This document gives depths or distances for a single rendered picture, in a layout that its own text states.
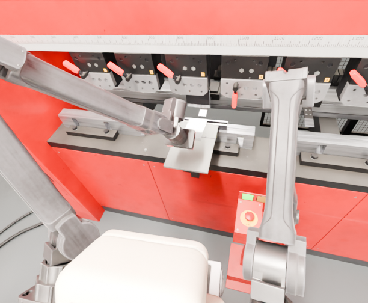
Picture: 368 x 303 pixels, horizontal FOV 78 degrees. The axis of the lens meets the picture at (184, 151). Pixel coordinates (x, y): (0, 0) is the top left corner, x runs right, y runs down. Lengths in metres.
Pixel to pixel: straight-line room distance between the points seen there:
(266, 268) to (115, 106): 0.46
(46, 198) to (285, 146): 0.47
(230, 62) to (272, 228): 0.56
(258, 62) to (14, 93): 1.08
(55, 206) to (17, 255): 1.81
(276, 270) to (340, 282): 1.46
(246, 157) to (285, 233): 0.66
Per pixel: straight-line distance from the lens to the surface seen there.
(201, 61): 0.84
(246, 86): 0.88
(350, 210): 1.32
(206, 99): 0.96
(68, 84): 0.54
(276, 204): 0.45
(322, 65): 0.85
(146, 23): 0.84
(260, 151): 1.11
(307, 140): 1.07
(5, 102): 1.32
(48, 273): 0.58
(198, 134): 0.99
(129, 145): 1.20
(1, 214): 2.64
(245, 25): 0.77
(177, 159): 0.91
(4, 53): 0.49
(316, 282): 1.86
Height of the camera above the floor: 1.71
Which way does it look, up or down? 49 degrees down
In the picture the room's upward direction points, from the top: 9 degrees counter-clockwise
